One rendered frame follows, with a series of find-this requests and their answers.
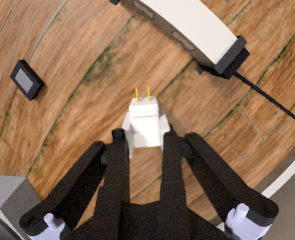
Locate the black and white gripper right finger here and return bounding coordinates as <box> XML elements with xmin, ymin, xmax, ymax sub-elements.
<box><xmin>156</xmin><ymin>108</ymin><xmax>279</xmax><ymax>240</ymax></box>

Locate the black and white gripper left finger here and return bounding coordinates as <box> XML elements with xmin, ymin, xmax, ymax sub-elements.
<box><xmin>19</xmin><ymin>112</ymin><xmax>134</xmax><ymax>240</ymax></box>

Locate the white charger with gold prongs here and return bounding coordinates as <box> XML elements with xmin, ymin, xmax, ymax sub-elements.
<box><xmin>129</xmin><ymin>86</ymin><xmax>161</xmax><ymax>148</ymax></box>

